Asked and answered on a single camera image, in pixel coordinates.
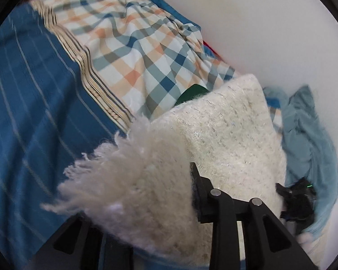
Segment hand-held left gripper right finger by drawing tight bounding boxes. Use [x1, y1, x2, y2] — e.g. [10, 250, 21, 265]
[190, 162, 319, 270]

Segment blue striped plaid bed cover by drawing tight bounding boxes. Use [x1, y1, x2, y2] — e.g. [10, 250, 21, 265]
[0, 0, 284, 270]

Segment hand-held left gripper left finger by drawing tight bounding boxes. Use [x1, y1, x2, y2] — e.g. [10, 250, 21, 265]
[31, 212, 135, 270]

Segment green folded garment white stripes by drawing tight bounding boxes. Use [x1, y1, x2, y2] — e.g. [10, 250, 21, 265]
[175, 84, 209, 106]

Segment white tweed jacket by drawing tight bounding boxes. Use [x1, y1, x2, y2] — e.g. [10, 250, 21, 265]
[41, 74, 288, 266]

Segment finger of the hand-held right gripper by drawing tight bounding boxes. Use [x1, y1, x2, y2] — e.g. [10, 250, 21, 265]
[275, 183, 293, 202]

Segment light blue blanket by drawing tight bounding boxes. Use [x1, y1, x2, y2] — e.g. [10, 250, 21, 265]
[263, 84, 338, 237]

